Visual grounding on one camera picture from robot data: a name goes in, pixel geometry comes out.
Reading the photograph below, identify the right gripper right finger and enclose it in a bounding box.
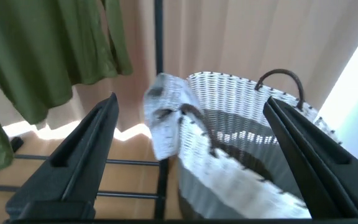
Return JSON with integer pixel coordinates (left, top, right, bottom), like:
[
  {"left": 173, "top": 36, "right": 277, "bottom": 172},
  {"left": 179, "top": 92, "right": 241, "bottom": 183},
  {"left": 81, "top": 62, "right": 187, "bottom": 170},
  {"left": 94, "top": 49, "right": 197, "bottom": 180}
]
[{"left": 262, "top": 96, "right": 358, "bottom": 218}]

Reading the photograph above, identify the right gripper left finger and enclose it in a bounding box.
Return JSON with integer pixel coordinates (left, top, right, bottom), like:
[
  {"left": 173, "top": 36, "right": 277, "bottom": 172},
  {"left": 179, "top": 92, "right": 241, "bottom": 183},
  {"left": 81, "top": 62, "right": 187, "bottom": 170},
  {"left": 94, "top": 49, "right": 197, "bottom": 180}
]
[{"left": 5, "top": 92, "right": 120, "bottom": 220}]

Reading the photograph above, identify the pale grey garment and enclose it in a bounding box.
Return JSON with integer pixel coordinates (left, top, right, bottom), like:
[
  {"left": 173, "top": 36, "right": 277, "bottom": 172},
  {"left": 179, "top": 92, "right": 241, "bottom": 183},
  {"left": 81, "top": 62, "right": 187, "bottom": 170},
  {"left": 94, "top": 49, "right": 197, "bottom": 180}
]
[{"left": 144, "top": 73, "right": 205, "bottom": 161}]

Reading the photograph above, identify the green long-sleeved shirt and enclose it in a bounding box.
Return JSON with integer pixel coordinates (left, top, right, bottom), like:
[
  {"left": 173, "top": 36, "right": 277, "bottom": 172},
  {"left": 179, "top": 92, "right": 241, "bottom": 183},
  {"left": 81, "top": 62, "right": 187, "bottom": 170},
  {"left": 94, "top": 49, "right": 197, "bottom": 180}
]
[{"left": 0, "top": 0, "right": 134, "bottom": 172}]

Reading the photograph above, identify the white laundry basket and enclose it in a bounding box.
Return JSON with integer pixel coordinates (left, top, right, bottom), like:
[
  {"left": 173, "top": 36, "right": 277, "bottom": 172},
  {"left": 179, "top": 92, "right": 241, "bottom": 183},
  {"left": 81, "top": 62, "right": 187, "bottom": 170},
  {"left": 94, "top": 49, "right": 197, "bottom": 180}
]
[{"left": 177, "top": 68, "right": 343, "bottom": 220}]

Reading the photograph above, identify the black clothes rack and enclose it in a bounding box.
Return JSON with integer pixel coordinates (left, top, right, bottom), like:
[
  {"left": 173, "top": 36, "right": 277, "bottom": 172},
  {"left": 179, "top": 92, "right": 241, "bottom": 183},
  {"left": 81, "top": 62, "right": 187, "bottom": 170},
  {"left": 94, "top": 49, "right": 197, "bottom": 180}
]
[{"left": 0, "top": 0, "right": 170, "bottom": 220}]

